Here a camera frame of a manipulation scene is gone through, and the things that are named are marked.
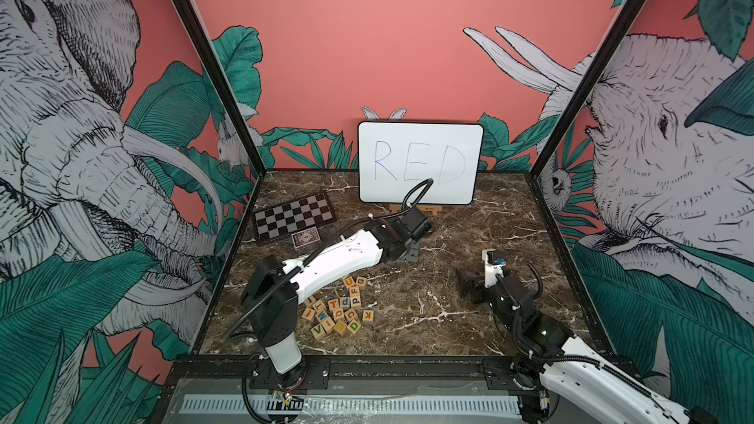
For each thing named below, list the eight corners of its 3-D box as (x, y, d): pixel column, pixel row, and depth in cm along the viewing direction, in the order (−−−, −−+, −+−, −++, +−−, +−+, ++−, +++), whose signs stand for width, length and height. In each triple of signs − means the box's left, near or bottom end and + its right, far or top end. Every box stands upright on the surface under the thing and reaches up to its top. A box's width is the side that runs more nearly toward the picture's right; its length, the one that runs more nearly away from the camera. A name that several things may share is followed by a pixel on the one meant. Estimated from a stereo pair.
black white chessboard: (259, 244, 100) (256, 239, 98) (255, 216, 108) (252, 211, 105) (339, 220, 108) (338, 214, 105) (330, 195, 115) (329, 189, 113)
